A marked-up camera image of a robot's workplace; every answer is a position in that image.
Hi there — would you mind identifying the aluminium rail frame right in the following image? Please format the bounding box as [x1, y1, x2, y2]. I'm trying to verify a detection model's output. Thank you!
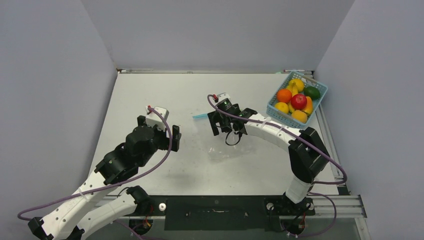
[304, 71, 369, 220]

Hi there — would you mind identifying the marker pen on edge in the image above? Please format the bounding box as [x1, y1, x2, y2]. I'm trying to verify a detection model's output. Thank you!
[283, 69, 306, 73]

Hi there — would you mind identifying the red apple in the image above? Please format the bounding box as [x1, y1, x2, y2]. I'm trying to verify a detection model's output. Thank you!
[290, 93, 308, 110]

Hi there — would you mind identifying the yellow banana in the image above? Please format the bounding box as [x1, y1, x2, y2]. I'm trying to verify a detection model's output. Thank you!
[286, 83, 299, 113]

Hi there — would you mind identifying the purple cable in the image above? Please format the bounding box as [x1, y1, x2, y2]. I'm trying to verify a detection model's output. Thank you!
[207, 94, 348, 186]
[17, 105, 173, 222]

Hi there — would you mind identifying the yellow orange fruit left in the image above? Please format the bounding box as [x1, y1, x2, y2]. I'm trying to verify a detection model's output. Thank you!
[274, 102, 290, 114]

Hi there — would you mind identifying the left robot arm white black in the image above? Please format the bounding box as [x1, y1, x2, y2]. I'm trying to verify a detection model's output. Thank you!
[27, 112, 182, 240]

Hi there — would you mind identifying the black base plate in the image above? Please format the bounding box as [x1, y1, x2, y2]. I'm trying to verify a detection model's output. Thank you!
[129, 195, 316, 233]

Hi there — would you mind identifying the orange yellow mango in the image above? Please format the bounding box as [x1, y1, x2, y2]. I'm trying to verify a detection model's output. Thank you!
[302, 96, 314, 116]

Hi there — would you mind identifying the yellow orange fruit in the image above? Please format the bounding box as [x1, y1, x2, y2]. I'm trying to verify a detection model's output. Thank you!
[274, 102, 290, 114]
[291, 110, 308, 124]

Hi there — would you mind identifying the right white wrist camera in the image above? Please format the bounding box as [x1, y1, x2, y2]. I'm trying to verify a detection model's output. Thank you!
[212, 92, 231, 103]

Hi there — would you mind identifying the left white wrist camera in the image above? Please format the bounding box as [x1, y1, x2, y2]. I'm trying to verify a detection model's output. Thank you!
[145, 105, 169, 132]

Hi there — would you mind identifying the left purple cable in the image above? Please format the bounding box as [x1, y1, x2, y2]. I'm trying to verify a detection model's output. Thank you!
[17, 105, 173, 222]

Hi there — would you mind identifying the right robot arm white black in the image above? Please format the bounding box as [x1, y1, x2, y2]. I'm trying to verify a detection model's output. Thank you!
[207, 94, 330, 214]

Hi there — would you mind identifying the blue plastic basket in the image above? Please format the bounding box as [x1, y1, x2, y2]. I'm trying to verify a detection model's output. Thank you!
[266, 71, 329, 129]

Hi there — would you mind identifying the clear zip top bag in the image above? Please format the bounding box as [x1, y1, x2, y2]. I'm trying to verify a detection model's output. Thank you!
[192, 113, 256, 162]

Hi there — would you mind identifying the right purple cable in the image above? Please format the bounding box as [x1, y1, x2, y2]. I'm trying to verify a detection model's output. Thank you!
[207, 94, 348, 186]

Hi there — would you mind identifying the yellow lemon top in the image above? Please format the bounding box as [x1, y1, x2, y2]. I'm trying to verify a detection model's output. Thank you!
[287, 78, 305, 93]

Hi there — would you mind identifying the green avocado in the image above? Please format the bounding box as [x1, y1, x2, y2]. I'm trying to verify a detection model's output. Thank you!
[303, 86, 321, 101]

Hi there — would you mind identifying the yellow orange fruit bottom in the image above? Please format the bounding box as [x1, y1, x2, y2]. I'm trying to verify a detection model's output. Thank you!
[291, 110, 308, 124]

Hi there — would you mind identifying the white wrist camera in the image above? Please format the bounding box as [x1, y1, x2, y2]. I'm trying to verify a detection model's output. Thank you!
[212, 92, 231, 103]
[145, 105, 169, 132]

